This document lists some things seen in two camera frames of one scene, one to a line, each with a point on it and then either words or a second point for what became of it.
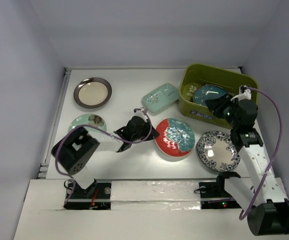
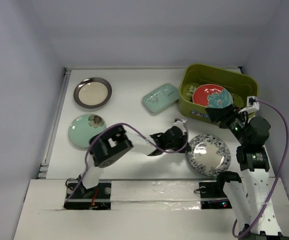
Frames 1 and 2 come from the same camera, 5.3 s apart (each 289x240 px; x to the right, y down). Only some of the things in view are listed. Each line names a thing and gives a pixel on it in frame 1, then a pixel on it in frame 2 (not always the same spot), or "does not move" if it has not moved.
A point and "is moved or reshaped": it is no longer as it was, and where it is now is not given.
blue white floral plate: (216, 150) is moved or reshaped
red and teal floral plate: (176, 137) -> (212, 95)
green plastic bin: (193, 75) does not move
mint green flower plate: (90, 119) does not move
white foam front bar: (151, 195) does not move
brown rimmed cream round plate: (92, 92) does not move
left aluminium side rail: (42, 172) does not move
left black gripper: (147, 126) -> (182, 140)
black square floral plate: (188, 90) does not move
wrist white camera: (140, 112) -> (178, 122)
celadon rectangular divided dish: (160, 97) does not move
